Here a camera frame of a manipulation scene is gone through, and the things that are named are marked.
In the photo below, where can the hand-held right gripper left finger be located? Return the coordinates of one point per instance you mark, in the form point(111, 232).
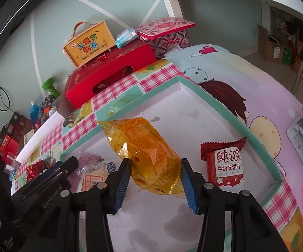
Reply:
point(120, 186)

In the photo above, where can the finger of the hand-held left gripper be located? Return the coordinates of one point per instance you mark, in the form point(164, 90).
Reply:
point(50, 169)
point(68, 165)

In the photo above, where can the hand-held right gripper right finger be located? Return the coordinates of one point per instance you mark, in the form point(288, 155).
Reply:
point(189, 189)

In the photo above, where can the orange clear snack packet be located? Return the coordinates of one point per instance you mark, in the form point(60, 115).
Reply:
point(146, 149)

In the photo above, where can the shiny red snack packet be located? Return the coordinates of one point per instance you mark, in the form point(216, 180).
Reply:
point(34, 170)

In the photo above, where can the white blue-logo snack packet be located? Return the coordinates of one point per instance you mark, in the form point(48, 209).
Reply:
point(111, 167)

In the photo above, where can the pink snack packet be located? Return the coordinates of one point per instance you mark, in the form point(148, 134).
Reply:
point(91, 158)

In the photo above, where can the white orange-label snack packet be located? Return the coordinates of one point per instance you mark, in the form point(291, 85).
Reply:
point(93, 178)

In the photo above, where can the clear plastic box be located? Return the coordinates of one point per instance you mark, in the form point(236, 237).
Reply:
point(11, 166)

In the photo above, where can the red white-label snack packet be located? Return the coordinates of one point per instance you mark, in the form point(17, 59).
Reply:
point(227, 162)

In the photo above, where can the dark brown patterned box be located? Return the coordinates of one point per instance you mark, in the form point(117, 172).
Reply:
point(16, 126)

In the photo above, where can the clear plastic bottle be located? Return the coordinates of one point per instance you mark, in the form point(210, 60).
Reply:
point(55, 107)

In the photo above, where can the blue bottle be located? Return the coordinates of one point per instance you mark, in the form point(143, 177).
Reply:
point(34, 111)

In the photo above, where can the dark colourful toy packet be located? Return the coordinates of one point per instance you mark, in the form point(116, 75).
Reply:
point(46, 107)

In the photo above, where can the red gift box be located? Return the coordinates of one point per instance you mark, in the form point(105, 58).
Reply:
point(88, 89)

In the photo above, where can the green dumbbell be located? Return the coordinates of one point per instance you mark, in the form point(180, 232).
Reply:
point(49, 85)

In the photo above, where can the pink plaid cake tablecloth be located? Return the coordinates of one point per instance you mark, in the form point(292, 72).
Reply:
point(154, 77)

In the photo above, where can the printed cartoon blanket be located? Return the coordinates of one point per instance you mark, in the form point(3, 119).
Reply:
point(272, 97)

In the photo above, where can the blue tissue pack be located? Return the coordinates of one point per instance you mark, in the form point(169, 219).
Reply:
point(126, 37)

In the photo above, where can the pink patterned tin box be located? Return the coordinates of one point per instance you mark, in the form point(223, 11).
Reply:
point(167, 26)

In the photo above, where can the brown cardboard box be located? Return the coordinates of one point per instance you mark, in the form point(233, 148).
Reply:
point(269, 44)

